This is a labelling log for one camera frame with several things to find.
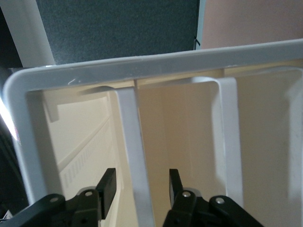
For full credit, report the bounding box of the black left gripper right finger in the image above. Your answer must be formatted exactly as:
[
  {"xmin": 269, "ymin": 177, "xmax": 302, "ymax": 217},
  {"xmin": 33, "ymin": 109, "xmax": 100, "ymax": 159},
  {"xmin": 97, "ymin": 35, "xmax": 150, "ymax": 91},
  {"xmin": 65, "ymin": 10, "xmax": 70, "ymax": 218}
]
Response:
[{"xmin": 163, "ymin": 168, "xmax": 264, "ymax": 227}]

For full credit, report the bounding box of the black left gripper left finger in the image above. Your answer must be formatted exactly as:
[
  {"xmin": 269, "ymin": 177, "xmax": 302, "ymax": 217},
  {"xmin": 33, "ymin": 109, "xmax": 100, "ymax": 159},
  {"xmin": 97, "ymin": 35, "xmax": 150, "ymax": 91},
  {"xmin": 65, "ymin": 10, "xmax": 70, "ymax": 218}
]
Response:
[{"xmin": 7, "ymin": 167, "xmax": 117, "ymax": 227}]

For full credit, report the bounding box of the white slanted post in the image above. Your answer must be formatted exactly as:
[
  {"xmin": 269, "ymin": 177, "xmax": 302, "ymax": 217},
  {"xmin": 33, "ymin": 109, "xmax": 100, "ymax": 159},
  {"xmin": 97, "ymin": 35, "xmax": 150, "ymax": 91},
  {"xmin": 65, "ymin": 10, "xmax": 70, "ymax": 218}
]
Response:
[{"xmin": 0, "ymin": 0, "xmax": 56, "ymax": 68}]

